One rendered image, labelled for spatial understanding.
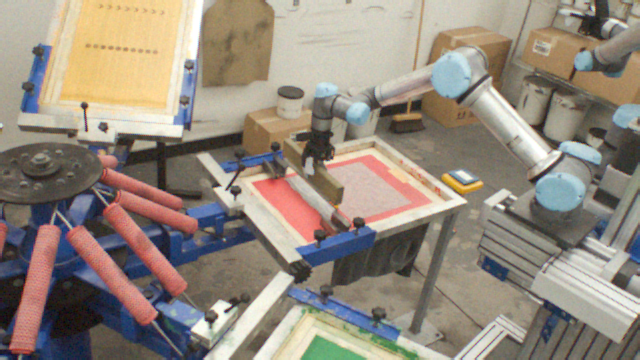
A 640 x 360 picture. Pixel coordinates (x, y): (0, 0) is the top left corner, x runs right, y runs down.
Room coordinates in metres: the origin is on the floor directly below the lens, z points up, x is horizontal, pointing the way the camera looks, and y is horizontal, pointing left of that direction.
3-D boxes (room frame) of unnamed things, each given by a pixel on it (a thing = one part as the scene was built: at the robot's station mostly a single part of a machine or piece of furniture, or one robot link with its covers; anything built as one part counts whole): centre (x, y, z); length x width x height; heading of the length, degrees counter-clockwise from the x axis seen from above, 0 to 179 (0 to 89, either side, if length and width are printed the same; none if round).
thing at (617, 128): (1.83, -1.04, 1.42); 0.13 x 0.12 x 0.14; 115
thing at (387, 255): (1.73, -0.25, 0.79); 0.46 x 0.09 x 0.33; 129
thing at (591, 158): (1.43, -0.71, 1.42); 0.13 x 0.12 x 0.14; 151
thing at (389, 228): (1.84, -0.09, 0.97); 0.79 x 0.58 x 0.04; 129
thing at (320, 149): (1.70, 0.03, 1.23); 0.09 x 0.08 x 0.12; 39
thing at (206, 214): (1.48, 0.34, 1.02); 0.17 x 0.06 x 0.05; 129
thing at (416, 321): (2.10, -0.61, 0.48); 0.22 x 0.22 x 0.96; 39
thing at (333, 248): (1.47, -0.08, 0.98); 0.30 x 0.05 x 0.07; 129
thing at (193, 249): (1.56, 0.24, 0.89); 1.24 x 0.06 x 0.06; 129
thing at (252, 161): (1.90, 0.27, 0.98); 0.30 x 0.05 x 0.07; 129
